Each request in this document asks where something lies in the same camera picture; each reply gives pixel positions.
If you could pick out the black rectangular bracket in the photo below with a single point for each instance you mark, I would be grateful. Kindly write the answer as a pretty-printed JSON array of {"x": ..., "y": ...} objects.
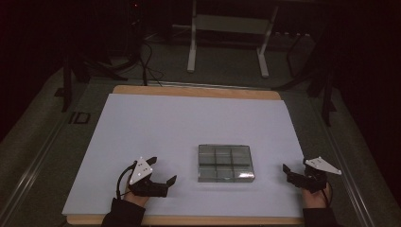
[{"x": 78, "y": 117}]

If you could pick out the white metal stand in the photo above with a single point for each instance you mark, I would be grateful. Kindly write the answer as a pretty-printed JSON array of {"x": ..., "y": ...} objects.
[{"x": 230, "y": 24}]

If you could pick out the person's right hand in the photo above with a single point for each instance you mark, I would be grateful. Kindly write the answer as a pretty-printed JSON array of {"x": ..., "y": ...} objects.
[{"x": 315, "y": 200}]

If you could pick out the metal floor rail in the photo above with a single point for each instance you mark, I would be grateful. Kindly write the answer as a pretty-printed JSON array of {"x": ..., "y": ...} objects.
[
  {"x": 205, "y": 85},
  {"x": 31, "y": 171},
  {"x": 353, "y": 186}
]

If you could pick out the black tripod stand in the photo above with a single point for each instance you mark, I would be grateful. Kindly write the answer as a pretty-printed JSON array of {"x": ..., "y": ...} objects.
[
  {"x": 66, "y": 85},
  {"x": 327, "y": 97}
]

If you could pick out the clear plastic compartment box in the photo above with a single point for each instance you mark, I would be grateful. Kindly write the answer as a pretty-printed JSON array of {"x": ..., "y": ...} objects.
[{"x": 225, "y": 163}]

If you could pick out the person's left hand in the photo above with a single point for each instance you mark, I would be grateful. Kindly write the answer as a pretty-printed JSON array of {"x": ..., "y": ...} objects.
[{"x": 135, "y": 199}]

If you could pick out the dark equipment with red light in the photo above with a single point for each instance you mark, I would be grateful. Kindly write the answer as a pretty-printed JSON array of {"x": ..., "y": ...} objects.
[{"x": 135, "y": 25}]

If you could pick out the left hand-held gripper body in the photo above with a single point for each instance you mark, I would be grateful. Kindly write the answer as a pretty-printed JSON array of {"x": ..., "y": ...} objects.
[{"x": 140, "y": 171}]

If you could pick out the white table mat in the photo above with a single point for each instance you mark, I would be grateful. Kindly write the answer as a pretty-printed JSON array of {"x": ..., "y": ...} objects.
[{"x": 157, "y": 126}]

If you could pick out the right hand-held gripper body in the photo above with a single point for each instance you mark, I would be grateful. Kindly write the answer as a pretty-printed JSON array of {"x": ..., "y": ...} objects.
[{"x": 315, "y": 182}]

